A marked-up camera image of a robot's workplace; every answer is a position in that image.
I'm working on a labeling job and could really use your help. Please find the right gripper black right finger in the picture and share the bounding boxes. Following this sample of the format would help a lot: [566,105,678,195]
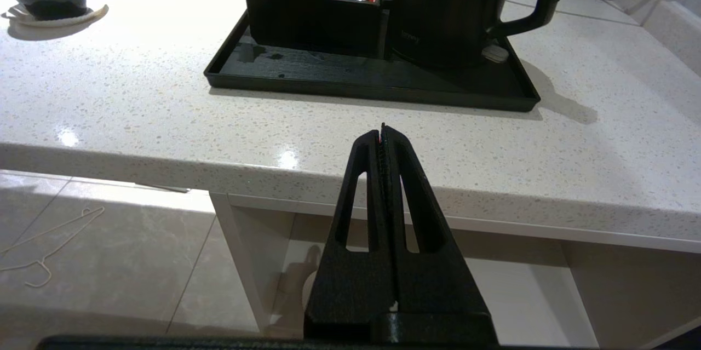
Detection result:
[382,124,498,342]

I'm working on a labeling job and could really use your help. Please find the black compartment organizer box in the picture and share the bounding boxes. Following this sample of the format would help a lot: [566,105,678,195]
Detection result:
[245,0,388,59]

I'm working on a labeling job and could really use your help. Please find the black rectangular tray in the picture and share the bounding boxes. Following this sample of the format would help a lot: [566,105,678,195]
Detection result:
[204,10,542,112]

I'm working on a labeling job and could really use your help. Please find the white round coaster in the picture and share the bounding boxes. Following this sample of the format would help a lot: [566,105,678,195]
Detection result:
[8,4,109,27]

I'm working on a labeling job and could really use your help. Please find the black electric kettle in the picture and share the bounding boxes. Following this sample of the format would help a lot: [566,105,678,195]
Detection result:
[386,0,573,70]

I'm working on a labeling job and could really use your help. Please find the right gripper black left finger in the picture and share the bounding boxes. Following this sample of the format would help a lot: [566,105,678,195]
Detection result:
[304,130,394,340]

